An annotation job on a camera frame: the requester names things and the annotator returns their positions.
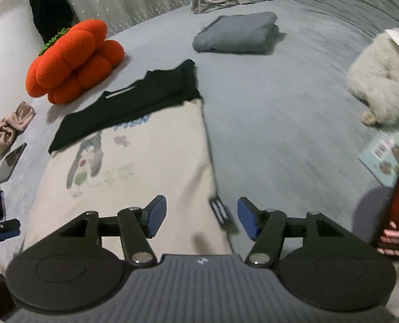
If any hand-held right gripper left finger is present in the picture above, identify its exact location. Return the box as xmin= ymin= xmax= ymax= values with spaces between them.
xmin=56 ymin=194 xmax=168 ymax=266

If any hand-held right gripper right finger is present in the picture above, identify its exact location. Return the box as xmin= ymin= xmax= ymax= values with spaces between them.
xmin=236 ymin=197 xmax=347 ymax=267

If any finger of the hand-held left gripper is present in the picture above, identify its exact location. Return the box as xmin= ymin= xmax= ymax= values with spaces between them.
xmin=0 ymin=219 xmax=22 ymax=247

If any cream and black sweatshirt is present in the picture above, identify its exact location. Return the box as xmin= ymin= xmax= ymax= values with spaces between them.
xmin=21 ymin=59 xmax=235 ymax=256

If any beige crumpled cloth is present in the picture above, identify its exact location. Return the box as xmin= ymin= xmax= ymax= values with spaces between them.
xmin=0 ymin=101 xmax=36 ymax=155

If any round base tablet stand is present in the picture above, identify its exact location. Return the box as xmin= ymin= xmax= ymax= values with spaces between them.
xmin=354 ymin=187 xmax=397 ymax=243

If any light blue booklet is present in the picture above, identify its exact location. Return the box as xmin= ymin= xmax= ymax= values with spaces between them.
xmin=358 ymin=123 xmax=399 ymax=188

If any orange pumpkin plush pillow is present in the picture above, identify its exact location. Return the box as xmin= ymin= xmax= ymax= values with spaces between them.
xmin=25 ymin=19 xmax=125 ymax=105

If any folded grey cloth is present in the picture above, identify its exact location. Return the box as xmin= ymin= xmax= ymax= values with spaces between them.
xmin=192 ymin=11 xmax=279 ymax=54

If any white plush toy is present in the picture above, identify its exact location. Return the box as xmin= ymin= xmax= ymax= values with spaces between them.
xmin=347 ymin=29 xmax=399 ymax=127

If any black plush toy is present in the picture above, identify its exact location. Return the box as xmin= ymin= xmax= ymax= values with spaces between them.
xmin=29 ymin=0 xmax=75 ymax=44

